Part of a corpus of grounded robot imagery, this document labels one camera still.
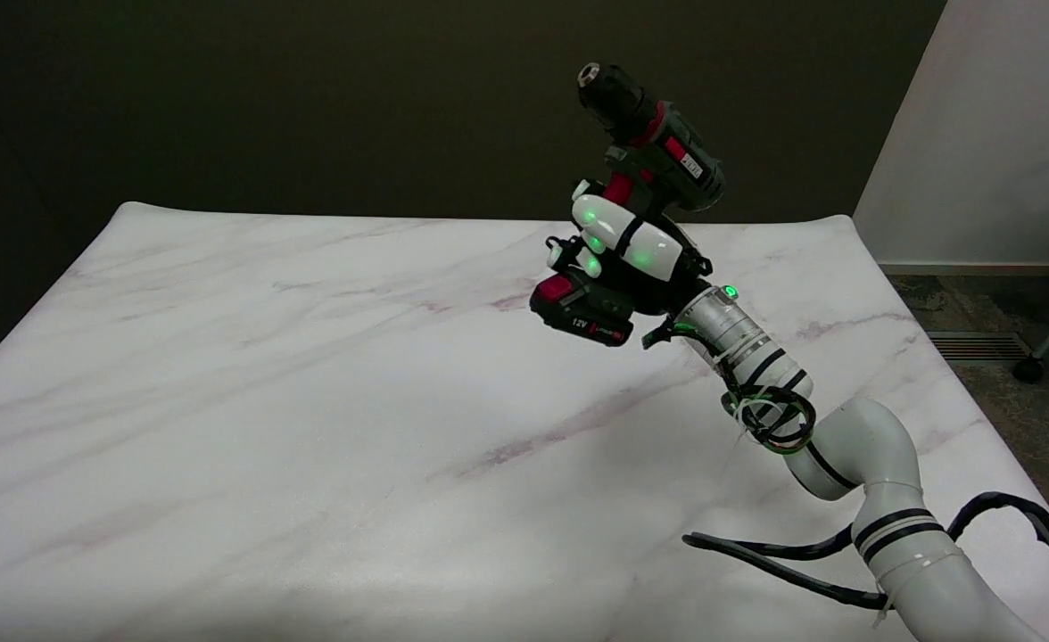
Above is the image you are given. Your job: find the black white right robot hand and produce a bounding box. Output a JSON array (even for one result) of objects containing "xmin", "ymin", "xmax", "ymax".
[{"xmin": 546, "ymin": 178, "xmax": 714, "ymax": 318}]

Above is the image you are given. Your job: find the green red power screwdriver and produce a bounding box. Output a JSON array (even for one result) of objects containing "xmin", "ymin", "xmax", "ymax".
[{"xmin": 529, "ymin": 62, "xmax": 727, "ymax": 349}]

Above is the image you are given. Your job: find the metal floor vent grille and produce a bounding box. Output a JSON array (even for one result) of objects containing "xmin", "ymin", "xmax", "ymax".
[{"xmin": 926, "ymin": 332, "xmax": 1034, "ymax": 362}]

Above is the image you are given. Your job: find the white marble table cover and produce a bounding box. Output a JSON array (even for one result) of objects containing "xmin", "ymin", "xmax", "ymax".
[{"xmin": 0, "ymin": 202, "xmax": 1049, "ymax": 642}]

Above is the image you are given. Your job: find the black green wrist cable bundle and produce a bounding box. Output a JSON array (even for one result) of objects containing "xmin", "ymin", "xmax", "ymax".
[{"xmin": 640, "ymin": 317, "xmax": 819, "ymax": 457}]

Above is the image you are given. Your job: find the black looping robot cable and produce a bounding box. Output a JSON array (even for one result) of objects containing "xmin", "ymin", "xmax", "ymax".
[{"xmin": 682, "ymin": 492, "xmax": 1049, "ymax": 642}]

